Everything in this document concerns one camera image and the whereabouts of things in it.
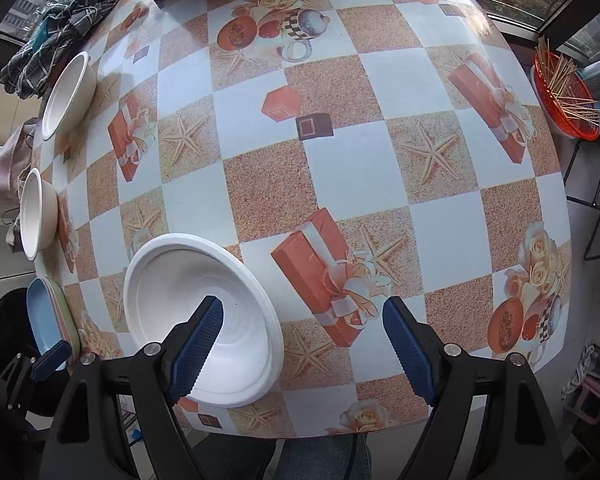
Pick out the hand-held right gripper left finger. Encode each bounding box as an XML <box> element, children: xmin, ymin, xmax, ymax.
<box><xmin>40</xmin><ymin>295</ymin><xmax>226</xmax><ymax>480</ymax></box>

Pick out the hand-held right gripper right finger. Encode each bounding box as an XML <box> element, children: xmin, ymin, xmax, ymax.
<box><xmin>382</xmin><ymin>296</ymin><xmax>566</xmax><ymax>480</ymax></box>

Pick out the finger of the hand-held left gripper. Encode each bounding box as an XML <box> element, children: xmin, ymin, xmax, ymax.
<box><xmin>0</xmin><ymin>340</ymin><xmax>74</xmax><ymax>411</ymax></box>

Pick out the blue square plate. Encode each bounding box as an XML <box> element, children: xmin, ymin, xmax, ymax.
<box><xmin>26</xmin><ymin>277</ymin><xmax>73</xmax><ymax>361</ymax></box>

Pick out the pink square plate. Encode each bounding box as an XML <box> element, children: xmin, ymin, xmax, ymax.
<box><xmin>42</xmin><ymin>276</ymin><xmax>79</xmax><ymax>354</ymax></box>

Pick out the large white bowl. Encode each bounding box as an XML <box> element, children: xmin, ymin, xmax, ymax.
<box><xmin>123</xmin><ymin>233</ymin><xmax>284</xmax><ymax>407</ymax></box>

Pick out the green square plate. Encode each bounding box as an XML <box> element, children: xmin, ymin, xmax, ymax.
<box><xmin>50</xmin><ymin>280</ymin><xmax>84</xmax><ymax>356</ymax></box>

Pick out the white washing machine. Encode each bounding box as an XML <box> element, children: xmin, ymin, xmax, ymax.
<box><xmin>0</xmin><ymin>260</ymin><xmax>56</xmax><ymax>421</ymax></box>

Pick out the person's left leg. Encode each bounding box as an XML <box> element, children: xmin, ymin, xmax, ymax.
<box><xmin>190</xmin><ymin>437</ymin><xmax>281</xmax><ymax>480</ymax></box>

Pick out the person's leg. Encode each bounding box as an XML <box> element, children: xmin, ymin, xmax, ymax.
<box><xmin>275</xmin><ymin>432</ymin><xmax>374</xmax><ymax>480</ymax></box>
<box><xmin>190</xmin><ymin>437</ymin><xmax>281</xmax><ymax>480</ymax></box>

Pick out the person's right leg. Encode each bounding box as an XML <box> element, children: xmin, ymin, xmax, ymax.
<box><xmin>275</xmin><ymin>432</ymin><xmax>374</xmax><ymax>480</ymax></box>

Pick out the small white bowl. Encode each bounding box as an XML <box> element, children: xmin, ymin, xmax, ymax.
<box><xmin>19</xmin><ymin>168</ymin><xmax>59</xmax><ymax>261</ymax></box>

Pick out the checkered printed tablecloth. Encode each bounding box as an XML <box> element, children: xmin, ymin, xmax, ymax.
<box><xmin>27</xmin><ymin>0</ymin><xmax>574</xmax><ymax>437</ymax></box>

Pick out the small pink stool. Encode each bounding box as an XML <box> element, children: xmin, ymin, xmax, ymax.
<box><xmin>562</xmin><ymin>345</ymin><xmax>600</xmax><ymax>432</ymax></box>

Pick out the beige cloth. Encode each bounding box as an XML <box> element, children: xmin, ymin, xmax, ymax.
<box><xmin>0</xmin><ymin>117</ymin><xmax>44</xmax><ymax>196</ymax></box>

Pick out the medium white bowl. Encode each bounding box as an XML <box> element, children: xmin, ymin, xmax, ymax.
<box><xmin>41</xmin><ymin>51</ymin><xmax>97</xmax><ymax>141</ymax></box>

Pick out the red basket with sticks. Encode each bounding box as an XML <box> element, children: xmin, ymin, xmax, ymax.
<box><xmin>532</xmin><ymin>50</ymin><xmax>600</xmax><ymax>141</ymax></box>

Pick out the bundle of wooden sticks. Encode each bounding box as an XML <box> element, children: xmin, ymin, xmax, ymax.
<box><xmin>536</xmin><ymin>35</ymin><xmax>600</xmax><ymax>122</ymax></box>

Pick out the teal cloth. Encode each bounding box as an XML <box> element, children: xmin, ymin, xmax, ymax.
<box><xmin>30</xmin><ymin>25</ymin><xmax>56</xmax><ymax>49</ymax></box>

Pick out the dark plaid cloth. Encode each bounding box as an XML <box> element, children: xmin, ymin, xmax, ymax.
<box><xmin>1</xmin><ymin>0</ymin><xmax>121</xmax><ymax>99</ymax></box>

